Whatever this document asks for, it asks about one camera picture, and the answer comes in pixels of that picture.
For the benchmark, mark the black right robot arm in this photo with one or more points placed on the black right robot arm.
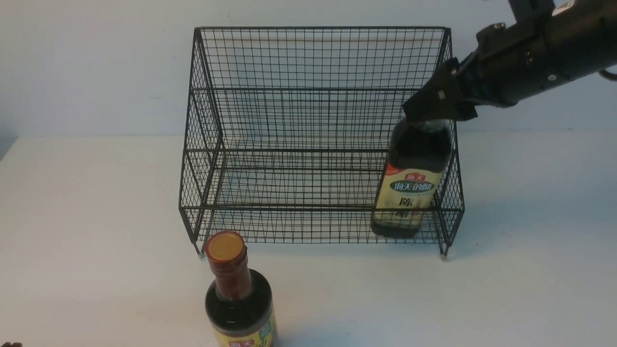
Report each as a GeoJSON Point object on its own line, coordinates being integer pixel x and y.
{"type": "Point", "coordinates": [582, 35]}

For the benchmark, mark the soy sauce bottle red cap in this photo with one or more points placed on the soy sauce bottle red cap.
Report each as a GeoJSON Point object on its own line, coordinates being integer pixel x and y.
{"type": "Point", "coordinates": [239, 302]}

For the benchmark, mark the vinegar bottle gold cap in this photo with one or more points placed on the vinegar bottle gold cap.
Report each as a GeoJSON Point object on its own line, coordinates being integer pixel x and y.
{"type": "Point", "coordinates": [419, 153]}

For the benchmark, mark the black wire mesh rack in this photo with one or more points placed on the black wire mesh rack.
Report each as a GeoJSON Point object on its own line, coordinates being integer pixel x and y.
{"type": "Point", "coordinates": [288, 131]}

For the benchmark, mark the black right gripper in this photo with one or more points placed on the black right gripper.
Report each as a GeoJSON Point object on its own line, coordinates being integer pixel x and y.
{"type": "Point", "coordinates": [509, 65]}

